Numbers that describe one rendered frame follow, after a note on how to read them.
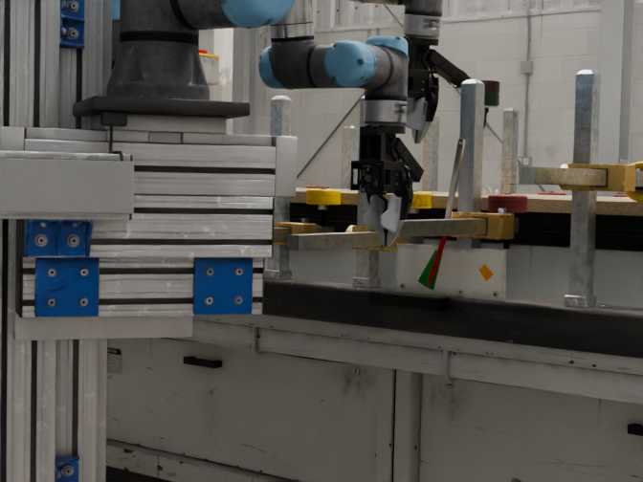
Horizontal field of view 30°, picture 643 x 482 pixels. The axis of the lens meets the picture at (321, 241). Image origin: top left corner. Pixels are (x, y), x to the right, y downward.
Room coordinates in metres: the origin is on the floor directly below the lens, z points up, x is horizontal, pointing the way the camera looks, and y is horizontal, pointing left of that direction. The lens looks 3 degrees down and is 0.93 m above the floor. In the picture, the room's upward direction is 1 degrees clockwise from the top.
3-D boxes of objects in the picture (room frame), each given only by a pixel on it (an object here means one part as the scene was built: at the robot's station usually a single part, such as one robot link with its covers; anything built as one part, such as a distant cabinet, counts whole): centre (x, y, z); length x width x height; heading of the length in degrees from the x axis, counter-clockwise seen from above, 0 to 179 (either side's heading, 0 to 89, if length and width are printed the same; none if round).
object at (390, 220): (2.10, -0.12, 0.86); 0.06 x 0.03 x 0.09; 142
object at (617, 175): (2.25, -0.51, 0.95); 0.14 x 0.06 x 0.05; 52
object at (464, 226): (2.31, -0.26, 0.84); 0.43 x 0.03 x 0.04; 142
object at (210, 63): (2.89, 0.30, 1.18); 0.07 x 0.07 x 0.08; 52
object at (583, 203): (2.27, -0.49, 0.91); 0.04 x 0.04 x 0.48; 52
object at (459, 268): (2.42, -0.26, 0.75); 0.26 x 0.01 x 0.10; 52
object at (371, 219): (2.12, -0.09, 0.86); 0.06 x 0.03 x 0.09; 142
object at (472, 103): (2.42, -0.30, 0.90); 0.04 x 0.04 x 0.48; 52
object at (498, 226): (2.41, -0.32, 0.85); 0.14 x 0.06 x 0.05; 52
